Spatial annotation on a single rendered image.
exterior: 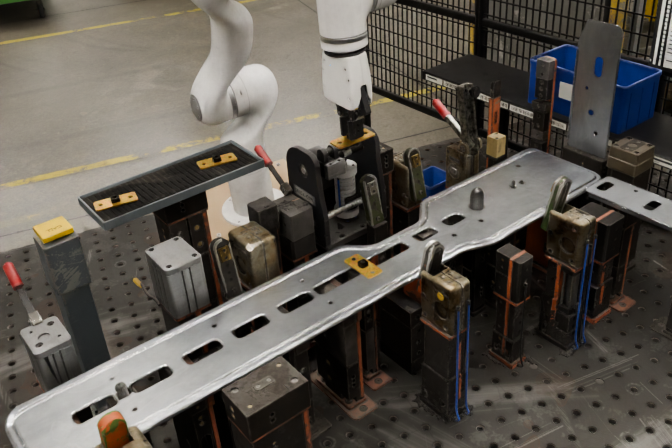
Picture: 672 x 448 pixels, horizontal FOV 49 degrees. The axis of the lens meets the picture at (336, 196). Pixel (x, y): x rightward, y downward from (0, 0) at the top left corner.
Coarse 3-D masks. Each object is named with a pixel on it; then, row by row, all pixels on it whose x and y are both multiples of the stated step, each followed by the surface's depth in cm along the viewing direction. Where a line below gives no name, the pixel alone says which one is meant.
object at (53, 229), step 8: (40, 224) 142; (48, 224) 142; (56, 224) 141; (64, 224) 141; (40, 232) 139; (48, 232) 139; (56, 232) 139; (64, 232) 139; (72, 232) 141; (48, 240) 138
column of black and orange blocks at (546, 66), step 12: (540, 60) 190; (552, 60) 189; (540, 72) 192; (552, 72) 190; (540, 84) 193; (552, 84) 193; (540, 96) 195; (552, 96) 195; (540, 108) 196; (552, 108) 197; (540, 120) 198; (540, 132) 199; (540, 144) 201
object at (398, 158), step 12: (396, 156) 176; (396, 168) 174; (396, 180) 176; (408, 180) 173; (396, 192) 177; (408, 192) 174; (396, 204) 179; (408, 204) 176; (396, 216) 182; (408, 216) 178; (396, 228) 184; (396, 252) 188
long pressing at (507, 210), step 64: (448, 192) 173; (512, 192) 172; (576, 192) 171; (320, 256) 154; (448, 256) 152; (192, 320) 138; (320, 320) 137; (64, 384) 126; (128, 384) 125; (192, 384) 124
